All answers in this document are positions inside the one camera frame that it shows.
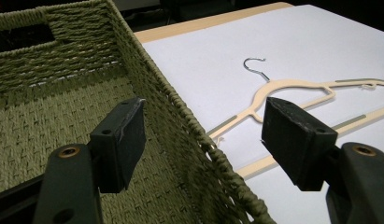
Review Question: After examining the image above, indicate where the green woven basket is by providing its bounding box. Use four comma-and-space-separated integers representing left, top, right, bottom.
0, 0, 277, 224

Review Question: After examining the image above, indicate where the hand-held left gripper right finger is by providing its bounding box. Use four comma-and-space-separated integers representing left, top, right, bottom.
261, 96, 384, 224

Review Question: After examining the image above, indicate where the cream clothes hanger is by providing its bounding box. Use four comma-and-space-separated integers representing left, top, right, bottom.
206, 57, 384, 179

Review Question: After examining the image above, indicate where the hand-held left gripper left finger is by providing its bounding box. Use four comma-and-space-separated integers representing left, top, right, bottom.
33, 97, 148, 224

